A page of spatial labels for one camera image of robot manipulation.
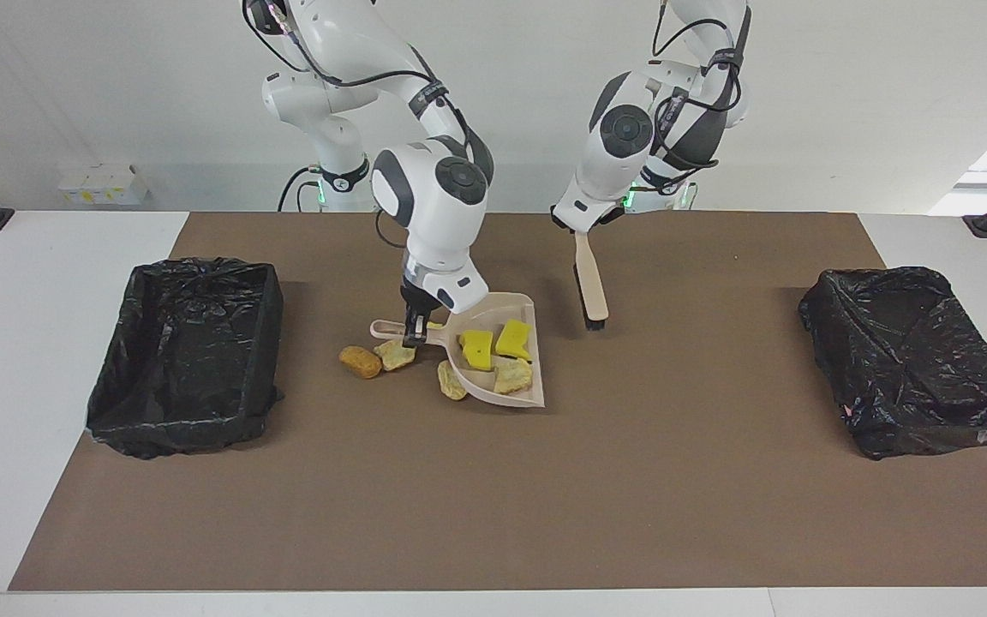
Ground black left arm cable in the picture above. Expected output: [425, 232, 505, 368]
[652, 0, 747, 194]

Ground yellow and green sponge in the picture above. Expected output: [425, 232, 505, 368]
[458, 330, 495, 372]

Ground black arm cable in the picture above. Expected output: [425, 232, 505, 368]
[241, 0, 473, 249]
[652, 0, 747, 194]

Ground beige plastic dustpan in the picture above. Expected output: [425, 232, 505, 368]
[369, 292, 547, 409]

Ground beige orange bread chunk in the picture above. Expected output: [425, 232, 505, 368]
[491, 356, 535, 396]

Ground notched yellow sponge piece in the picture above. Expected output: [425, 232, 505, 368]
[494, 320, 535, 362]

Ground yellowish beige bread chunk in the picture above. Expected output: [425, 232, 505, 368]
[437, 358, 470, 401]

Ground pale beige bread chunk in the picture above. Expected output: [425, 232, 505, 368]
[374, 337, 419, 372]

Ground bin wrapped in black bag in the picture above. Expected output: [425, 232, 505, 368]
[798, 266, 987, 461]

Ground brown table mat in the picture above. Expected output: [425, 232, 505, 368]
[8, 212, 987, 592]

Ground black base cable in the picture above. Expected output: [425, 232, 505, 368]
[278, 165, 323, 213]

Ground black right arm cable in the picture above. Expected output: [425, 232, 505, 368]
[241, 0, 473, 249]

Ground brown bread roll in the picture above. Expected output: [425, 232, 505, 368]
[339, 345, 383, 380]

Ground beige hand brush black bristles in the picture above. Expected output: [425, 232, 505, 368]
[572, 230, 610, 332]

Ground open bin with black bag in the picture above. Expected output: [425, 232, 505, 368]
[85, 257, 286, 460]

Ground white box with yellow labels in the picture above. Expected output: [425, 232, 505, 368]
[58, 165, 152, 207]

